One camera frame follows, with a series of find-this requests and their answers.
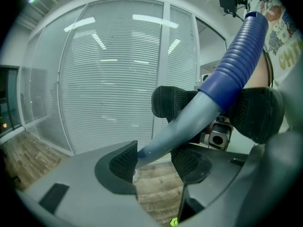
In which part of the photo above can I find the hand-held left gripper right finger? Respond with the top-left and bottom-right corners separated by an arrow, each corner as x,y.
170,148 -> 213,184

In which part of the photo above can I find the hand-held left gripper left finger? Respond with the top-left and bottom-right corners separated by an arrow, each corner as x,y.
94,140 -> 139,196

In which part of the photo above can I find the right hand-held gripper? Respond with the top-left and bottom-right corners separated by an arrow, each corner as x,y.
151,85 -> 285,151

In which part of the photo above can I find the blue mop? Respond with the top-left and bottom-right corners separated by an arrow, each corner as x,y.
132,11 -> 269,183

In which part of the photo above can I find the person's right forearm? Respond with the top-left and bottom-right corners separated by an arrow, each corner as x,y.
246,52 -> 273,89

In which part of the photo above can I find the wooden plank floor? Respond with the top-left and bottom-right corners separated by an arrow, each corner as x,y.
0,129 -> 187,225

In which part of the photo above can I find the narrow white venetian blind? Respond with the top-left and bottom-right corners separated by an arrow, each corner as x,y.
165,5 -> 198,151

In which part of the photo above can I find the wide white venetian blind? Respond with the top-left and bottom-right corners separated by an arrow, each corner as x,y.
59,0 -> 164,155

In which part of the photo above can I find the white printed t-shirt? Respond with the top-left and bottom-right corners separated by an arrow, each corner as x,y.
248,0 -> 303,92

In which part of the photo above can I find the dark glass door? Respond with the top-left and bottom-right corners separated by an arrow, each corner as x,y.
0,65 -> 22,137

